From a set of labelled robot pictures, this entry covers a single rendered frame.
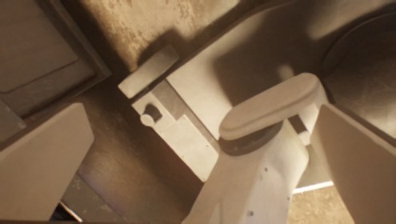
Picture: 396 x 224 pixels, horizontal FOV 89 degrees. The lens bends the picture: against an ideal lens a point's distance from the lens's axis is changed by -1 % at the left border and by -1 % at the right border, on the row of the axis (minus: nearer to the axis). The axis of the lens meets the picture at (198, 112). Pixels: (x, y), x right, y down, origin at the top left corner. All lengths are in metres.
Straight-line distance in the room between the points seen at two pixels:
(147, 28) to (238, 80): 0.36
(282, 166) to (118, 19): 0.65
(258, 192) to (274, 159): 0.07
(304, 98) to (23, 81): 0.67
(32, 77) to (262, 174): 0.64
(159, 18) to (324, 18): 0.45
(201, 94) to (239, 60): 0.13
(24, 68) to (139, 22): 0.35
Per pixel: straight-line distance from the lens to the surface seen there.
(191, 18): 0.66
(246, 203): 0.32
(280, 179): 0.39
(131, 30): 0.76
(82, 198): 0.56
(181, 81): 0.54
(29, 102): 0.70
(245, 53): 0.48
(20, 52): 0.75
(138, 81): 0.56
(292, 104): 0.36
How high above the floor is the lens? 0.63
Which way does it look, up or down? 54 degrees down
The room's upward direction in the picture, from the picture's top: 154 degrees counter-clockwise
